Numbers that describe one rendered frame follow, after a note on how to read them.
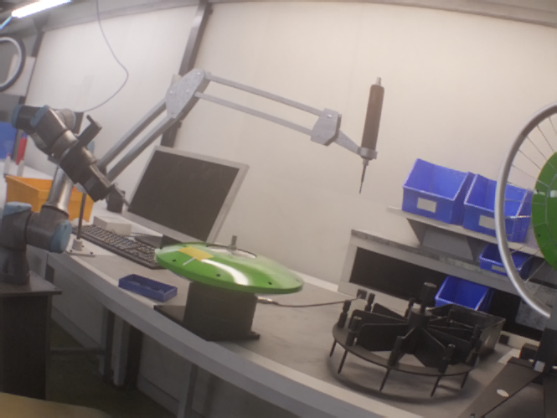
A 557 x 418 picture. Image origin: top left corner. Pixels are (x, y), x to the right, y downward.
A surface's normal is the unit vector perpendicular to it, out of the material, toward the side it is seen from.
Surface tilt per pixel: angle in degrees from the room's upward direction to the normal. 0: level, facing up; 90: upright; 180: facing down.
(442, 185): 90
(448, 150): 90
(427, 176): 88
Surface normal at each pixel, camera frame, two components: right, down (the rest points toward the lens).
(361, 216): -0.66, -0.07
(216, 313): 0.00, 0.10
